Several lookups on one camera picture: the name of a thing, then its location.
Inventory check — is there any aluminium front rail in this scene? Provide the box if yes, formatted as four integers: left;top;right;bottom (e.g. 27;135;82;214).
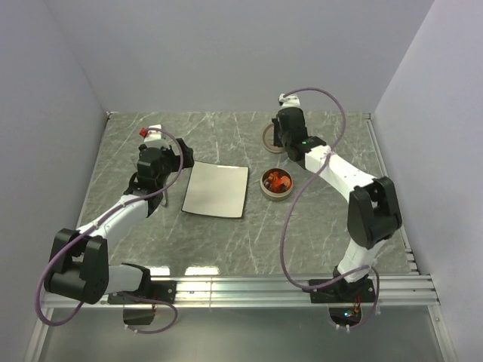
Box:
41;274;441;310

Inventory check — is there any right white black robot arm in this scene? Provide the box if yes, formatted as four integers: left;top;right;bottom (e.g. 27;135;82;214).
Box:
272;106;402;302

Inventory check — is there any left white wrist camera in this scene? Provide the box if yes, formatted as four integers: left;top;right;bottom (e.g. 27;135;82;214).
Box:
140;124;167;149

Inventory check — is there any round metal lunch tin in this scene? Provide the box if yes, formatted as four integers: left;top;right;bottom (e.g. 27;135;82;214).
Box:
260;168;294;201

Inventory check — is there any round taupe lid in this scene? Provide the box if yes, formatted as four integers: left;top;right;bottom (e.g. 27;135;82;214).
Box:
262;124;284;154

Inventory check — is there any white square plate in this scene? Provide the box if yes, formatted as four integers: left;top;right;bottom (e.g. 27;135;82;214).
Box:
182;161;249;219

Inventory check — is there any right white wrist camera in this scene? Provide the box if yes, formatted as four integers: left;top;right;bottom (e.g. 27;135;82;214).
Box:
278;94;300;109

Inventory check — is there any orange chicken leg piece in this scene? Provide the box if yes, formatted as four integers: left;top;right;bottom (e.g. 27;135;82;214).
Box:
263;171;280;192

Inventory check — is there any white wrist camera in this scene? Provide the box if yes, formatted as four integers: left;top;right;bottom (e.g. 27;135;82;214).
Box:
140;124;167;149
278;94;300;109

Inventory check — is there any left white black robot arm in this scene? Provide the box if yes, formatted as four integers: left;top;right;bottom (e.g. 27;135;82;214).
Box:
43;138;194;304

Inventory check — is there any orange shrimp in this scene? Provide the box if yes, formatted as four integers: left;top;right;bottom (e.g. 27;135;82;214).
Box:
276;176;291;193

